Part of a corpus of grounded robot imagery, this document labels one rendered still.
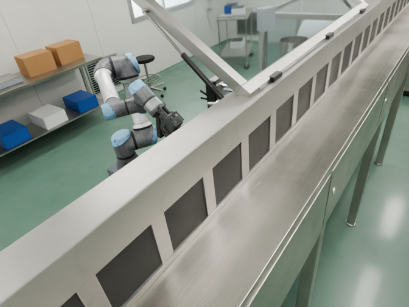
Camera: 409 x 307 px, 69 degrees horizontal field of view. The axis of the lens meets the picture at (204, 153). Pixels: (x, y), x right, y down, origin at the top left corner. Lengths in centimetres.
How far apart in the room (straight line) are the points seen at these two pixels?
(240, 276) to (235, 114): 33
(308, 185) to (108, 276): 52
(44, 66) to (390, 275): 403
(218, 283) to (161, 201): 20
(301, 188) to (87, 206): 52
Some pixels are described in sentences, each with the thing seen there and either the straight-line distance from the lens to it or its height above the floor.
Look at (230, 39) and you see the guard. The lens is 91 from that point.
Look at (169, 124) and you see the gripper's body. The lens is 127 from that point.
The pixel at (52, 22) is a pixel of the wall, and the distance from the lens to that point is 483.
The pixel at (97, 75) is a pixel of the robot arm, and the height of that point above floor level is 148.
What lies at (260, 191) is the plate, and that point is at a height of 144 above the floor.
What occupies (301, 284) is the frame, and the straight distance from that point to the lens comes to 165.
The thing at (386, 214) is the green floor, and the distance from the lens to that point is 294.
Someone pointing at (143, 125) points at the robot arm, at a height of 116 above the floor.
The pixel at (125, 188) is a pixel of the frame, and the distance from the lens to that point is 51.
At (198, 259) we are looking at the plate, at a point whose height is 144.
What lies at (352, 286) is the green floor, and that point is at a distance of 241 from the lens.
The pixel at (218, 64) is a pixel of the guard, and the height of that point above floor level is 172.
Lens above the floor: 197
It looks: 35 degrees down
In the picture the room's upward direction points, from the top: 7 degrees counter-clockwise
